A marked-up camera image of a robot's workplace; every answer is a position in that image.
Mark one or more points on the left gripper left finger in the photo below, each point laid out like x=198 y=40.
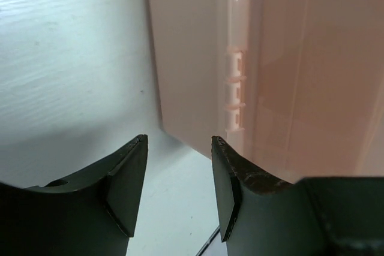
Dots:
x=90 y=212

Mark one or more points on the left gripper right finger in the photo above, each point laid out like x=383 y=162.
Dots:
x=260 y=214

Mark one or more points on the pink plastic toolbox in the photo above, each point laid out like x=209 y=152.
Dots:
x=295 y=86

